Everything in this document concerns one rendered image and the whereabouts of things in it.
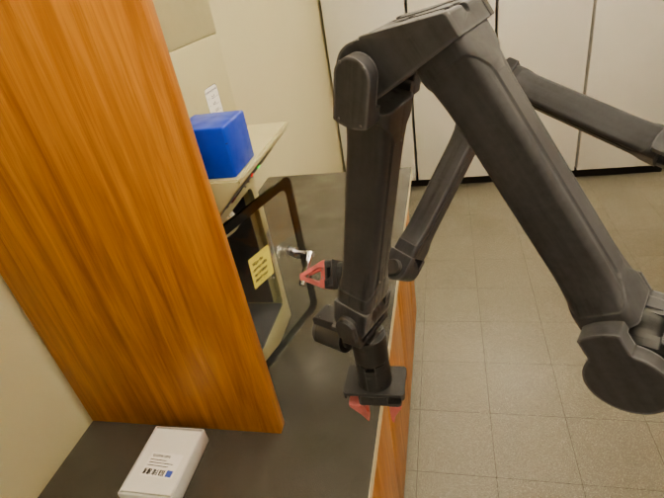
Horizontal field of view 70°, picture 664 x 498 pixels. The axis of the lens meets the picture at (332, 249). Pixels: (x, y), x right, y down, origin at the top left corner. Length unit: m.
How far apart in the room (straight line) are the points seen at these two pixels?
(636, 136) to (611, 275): 0.51
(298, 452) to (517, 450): 1.31
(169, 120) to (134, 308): 0.41
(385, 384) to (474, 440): 1.45
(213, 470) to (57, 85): 0.78
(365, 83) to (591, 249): 0.25
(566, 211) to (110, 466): 1.06
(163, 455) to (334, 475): 0.36
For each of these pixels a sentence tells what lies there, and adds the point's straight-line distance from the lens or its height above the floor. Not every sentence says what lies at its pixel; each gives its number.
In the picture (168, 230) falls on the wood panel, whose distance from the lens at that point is 0.85.
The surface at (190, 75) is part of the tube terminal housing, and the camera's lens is 0.99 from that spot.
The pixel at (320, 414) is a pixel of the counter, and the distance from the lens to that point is 1.14.
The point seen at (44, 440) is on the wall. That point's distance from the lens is 1.32.
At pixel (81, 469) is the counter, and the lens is 1.28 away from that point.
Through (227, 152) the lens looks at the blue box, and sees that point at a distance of 0.84.
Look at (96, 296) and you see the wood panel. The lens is 1.03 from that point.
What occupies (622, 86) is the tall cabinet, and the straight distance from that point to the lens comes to 4.15.
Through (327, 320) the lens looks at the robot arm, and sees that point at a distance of 0.78.
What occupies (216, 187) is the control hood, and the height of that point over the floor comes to 1.50.
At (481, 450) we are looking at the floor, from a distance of 2.22.
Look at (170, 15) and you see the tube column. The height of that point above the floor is 1.76.
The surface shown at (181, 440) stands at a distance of 1.16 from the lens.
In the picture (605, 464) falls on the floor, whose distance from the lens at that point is 2.27.
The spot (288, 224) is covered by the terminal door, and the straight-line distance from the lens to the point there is 1.15.
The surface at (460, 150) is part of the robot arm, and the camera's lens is 1.05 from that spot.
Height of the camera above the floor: 1.81
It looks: 31 degrees down
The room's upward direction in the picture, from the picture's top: 10 degrees counter-clockwise
